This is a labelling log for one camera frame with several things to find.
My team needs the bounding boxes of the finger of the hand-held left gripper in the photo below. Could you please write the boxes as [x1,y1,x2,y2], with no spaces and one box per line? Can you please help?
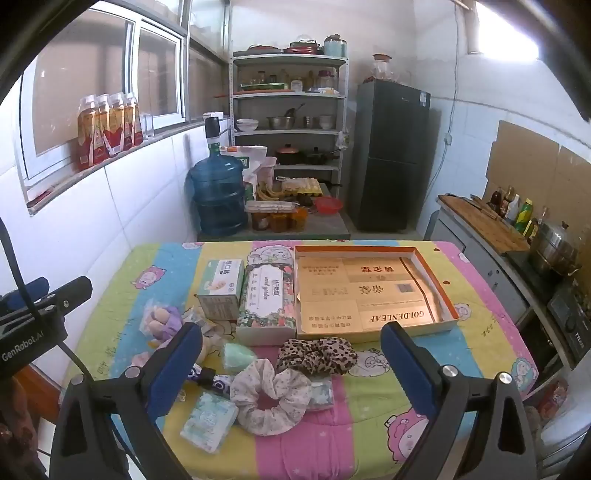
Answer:
[42,276,94,318]
[0,277,50,313]

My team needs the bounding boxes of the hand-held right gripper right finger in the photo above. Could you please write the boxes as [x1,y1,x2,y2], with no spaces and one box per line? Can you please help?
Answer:
[379,320,539,480]

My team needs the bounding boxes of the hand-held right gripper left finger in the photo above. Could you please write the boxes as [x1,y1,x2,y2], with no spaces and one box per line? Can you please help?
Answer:
[48,322,204,480]

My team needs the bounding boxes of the plush bear purple dress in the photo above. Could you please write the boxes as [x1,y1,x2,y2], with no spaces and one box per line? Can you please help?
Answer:
[141,302,185,340]

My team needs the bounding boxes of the large pale blue tissue packet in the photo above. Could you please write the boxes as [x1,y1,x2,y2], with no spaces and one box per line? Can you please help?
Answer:
[180,391,239,454]

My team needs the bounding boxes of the orange cardboard box tray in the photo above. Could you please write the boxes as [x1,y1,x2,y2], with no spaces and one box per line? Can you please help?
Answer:
[294,244,461,344]

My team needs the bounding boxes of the leopard print scrunchie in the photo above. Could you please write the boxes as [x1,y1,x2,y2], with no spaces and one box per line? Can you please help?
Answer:
[276,337,358,377]

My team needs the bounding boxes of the white floral scrunchie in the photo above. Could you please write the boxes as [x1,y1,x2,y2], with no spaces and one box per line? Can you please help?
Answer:
[229,359,312,437]

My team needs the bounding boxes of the person's left forearm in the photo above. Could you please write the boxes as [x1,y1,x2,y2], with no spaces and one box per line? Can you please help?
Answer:
[0,374,47,480]

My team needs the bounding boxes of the green white carton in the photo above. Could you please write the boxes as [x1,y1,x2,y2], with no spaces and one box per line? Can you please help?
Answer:
[194,258,245,321]

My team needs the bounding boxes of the floral tissue box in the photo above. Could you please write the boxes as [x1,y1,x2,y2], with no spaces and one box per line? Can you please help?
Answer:
[236,263,298,346]

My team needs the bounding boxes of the grey kitchen cabinet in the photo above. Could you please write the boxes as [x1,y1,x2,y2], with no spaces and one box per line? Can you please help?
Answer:
[425,194,532,324]

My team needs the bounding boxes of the red plastic bag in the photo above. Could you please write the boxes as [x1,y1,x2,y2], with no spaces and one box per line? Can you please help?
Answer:
[536,378,571,418]

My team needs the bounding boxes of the black induction cooker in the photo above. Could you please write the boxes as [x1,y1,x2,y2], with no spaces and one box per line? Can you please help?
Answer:
[505,249,564,291]

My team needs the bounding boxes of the red label drink bottle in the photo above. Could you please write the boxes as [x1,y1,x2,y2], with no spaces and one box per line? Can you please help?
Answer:
[108,93,127,155]
[122,92,143,148]
[76,96,100,171]
[95,95,114,162]

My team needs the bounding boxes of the wooden cutting board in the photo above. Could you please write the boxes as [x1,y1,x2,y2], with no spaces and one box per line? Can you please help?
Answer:
[438,194,529,252]

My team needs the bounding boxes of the gas stove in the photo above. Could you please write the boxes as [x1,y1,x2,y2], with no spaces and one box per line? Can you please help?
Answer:
[547,281,591,365]

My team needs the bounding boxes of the blue water jug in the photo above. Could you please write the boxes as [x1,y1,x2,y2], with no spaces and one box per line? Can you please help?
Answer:
[186,145,247,238]

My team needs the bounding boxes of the red plastic basket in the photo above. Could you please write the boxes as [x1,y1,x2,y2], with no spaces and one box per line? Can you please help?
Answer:
[315,196,345,215]

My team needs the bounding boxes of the steel steamer pot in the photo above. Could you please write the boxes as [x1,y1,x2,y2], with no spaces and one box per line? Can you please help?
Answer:
[529,220,583,278]

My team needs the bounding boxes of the clear noodle container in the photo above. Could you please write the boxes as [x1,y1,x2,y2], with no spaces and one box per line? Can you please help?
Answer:
[245,200,296,213]

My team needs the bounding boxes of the yellow green bottle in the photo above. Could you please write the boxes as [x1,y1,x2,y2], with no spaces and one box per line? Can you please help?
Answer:
[516,198,534,234]

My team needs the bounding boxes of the dark fridge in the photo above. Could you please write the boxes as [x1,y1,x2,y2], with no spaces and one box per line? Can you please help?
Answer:
[349,79,432,233]

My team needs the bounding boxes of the egg tray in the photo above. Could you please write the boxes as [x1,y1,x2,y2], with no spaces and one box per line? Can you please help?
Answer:
[281,178,321,195]

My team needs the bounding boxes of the black water pump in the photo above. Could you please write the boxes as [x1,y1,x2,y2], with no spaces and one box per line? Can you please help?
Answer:
[203,116,222,148]

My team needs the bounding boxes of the white green flour bag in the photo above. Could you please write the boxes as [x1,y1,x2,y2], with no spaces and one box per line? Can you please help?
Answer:
[221,145,269,185]

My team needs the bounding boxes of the pink white bag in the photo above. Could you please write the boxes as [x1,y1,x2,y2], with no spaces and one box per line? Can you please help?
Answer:
[256,157,278,185]

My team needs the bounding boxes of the sliding window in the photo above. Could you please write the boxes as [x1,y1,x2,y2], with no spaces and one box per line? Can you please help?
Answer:
[21,4,190,185]

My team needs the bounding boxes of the white metal shelf rack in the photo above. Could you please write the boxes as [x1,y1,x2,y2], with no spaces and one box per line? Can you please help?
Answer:
[229,53,350,185]

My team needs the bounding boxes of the high window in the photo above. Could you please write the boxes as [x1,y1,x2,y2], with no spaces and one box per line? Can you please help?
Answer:
[462,0,546,61]

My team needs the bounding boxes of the black cable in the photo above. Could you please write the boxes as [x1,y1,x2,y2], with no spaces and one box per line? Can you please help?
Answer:
[0,219,98,384]

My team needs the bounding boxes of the cardboard sheets on wall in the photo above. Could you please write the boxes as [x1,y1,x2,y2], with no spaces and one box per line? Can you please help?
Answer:
[485,120,591,222]

